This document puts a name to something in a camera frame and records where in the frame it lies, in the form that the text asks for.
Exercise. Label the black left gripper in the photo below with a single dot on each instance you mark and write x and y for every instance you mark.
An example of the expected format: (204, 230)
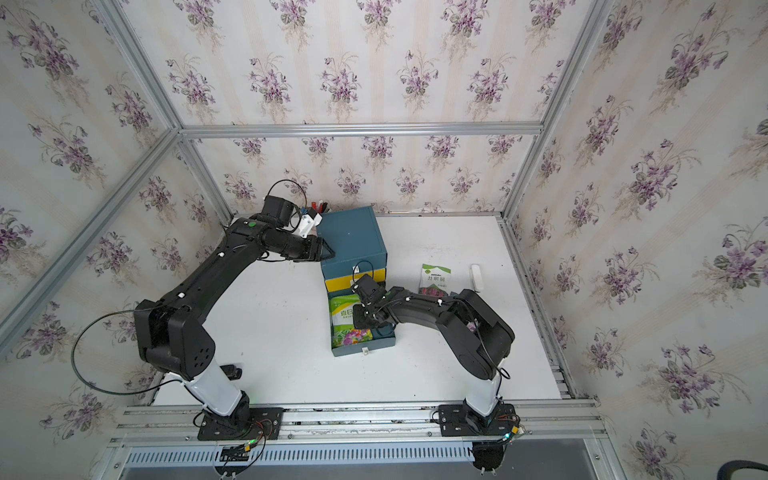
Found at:
(309, 256)

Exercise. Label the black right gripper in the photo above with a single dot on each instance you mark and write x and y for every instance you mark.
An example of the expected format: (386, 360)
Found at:
(356, 321)

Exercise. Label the green colourful seed bag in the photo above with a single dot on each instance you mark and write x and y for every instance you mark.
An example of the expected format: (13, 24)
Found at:
(343, 332)

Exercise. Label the teal drawer cabinet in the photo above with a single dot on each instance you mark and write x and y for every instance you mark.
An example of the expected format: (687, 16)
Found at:
(357, 240)

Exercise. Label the green white seed bag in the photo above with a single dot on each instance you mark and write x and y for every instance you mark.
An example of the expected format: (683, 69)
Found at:
(434, 280)

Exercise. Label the yellow drawer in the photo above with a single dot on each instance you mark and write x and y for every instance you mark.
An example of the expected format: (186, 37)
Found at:
(346, 282)

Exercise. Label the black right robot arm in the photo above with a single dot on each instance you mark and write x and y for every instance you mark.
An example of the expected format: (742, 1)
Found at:
(477, 336)

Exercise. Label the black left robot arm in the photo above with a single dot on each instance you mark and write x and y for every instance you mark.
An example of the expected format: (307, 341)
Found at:
(171, 333)

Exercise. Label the red pens in cup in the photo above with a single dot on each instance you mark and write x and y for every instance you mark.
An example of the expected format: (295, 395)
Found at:
(320, 207)

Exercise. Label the white small device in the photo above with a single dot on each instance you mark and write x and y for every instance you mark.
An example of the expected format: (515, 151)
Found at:
(476, 278)

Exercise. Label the black object on table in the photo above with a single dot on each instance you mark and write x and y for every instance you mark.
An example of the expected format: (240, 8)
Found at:
(232, 372)

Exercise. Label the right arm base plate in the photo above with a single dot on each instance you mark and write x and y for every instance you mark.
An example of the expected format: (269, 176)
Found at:
(474, 420)

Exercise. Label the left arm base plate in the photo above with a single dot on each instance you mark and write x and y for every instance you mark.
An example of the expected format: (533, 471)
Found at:
(244, 425)

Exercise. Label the aluminium mounting rail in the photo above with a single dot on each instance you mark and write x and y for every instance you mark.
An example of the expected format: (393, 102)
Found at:
(390, 422)

